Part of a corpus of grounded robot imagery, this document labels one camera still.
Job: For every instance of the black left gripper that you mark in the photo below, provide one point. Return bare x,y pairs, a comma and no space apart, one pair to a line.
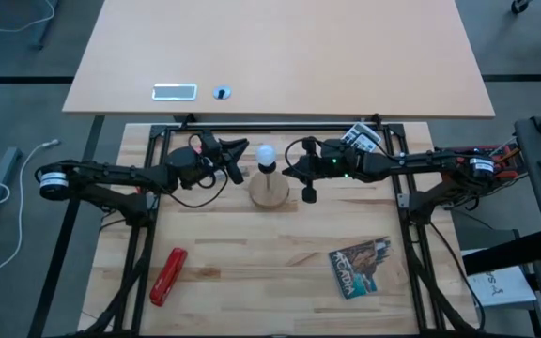
214,168

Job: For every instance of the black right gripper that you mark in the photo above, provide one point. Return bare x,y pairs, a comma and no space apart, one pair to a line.
338,159

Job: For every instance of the white frosted lightbulb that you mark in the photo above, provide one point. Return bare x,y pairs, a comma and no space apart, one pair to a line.
266,154

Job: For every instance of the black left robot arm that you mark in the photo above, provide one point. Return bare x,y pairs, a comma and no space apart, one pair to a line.
111,176

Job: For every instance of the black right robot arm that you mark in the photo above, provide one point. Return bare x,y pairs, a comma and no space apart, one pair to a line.
421,162

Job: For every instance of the small blue round object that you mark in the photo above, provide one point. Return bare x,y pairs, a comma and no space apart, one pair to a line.
222,92

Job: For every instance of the white desk calculator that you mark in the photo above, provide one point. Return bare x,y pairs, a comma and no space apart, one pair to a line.
362,137

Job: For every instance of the silver desk power plate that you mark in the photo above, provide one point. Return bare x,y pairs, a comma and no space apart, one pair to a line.
174,92

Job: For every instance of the Acadia picture booklet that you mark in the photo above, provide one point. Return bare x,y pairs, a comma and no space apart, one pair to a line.
357,270

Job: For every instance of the light wooden desk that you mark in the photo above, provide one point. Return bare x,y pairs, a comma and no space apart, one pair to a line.
275,51

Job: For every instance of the red stapler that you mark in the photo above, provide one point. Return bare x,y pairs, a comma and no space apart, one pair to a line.
168,277

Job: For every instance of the white printed paper sheet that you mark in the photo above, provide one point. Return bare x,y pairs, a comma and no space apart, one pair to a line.
500,286

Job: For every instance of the grey desk leg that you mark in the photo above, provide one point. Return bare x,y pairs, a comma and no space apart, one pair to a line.
41,40

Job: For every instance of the black caster wheel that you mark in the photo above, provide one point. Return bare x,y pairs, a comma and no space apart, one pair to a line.
519,5

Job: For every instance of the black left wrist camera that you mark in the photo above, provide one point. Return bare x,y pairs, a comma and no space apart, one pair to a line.
209,141

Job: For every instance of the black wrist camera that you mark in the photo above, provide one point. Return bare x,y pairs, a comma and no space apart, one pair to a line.
209,141
309,146

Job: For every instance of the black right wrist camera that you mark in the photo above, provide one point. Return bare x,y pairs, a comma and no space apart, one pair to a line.
309,146

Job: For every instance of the black aluminium table frame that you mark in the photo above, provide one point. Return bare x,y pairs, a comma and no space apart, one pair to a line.
275,127

